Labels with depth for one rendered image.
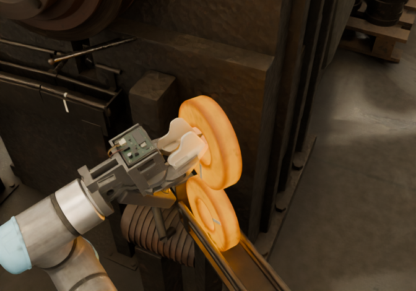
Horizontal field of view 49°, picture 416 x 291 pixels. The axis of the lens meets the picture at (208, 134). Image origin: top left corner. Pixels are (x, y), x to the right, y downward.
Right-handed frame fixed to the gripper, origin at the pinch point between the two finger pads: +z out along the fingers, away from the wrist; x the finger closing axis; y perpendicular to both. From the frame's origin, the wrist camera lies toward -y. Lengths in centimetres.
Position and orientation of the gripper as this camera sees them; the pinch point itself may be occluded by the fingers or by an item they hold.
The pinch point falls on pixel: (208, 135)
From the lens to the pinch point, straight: 73.4
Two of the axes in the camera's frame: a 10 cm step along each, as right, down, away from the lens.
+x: -5.1, -6.1, 6.1
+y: -2.2, -5.9, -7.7
